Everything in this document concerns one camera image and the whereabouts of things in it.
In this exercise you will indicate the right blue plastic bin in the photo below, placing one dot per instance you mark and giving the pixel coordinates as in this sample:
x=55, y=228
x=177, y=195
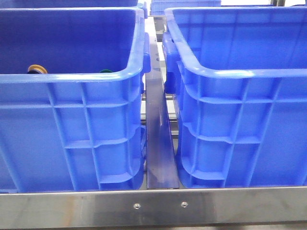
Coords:
x=239, y=77

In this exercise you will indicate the steel divider bar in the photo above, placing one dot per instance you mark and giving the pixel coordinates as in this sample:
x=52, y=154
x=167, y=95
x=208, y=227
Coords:
x=160, y=158

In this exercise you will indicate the blue plastic bin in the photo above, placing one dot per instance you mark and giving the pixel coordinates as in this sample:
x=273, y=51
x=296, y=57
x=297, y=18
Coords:
x=73, y=129
x=239, y=77

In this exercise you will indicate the rear left blue bin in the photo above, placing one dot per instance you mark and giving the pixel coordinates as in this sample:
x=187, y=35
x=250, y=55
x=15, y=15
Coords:
x=10, y=4

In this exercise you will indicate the rear right blue bin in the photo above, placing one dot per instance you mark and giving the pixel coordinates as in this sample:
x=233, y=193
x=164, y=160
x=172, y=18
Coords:
x=158, y=6

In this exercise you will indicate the yellow push button switch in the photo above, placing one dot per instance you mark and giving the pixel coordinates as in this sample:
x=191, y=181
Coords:
x=36, y=69

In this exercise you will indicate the steel front rail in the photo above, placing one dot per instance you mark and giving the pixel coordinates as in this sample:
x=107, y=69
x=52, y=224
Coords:
x=170, y=207

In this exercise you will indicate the left blue plastic bin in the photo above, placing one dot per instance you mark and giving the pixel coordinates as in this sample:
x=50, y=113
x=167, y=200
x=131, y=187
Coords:
x=73, y=129

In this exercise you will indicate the green push button switch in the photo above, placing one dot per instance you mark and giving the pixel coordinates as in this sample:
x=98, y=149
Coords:
x=106, y=71

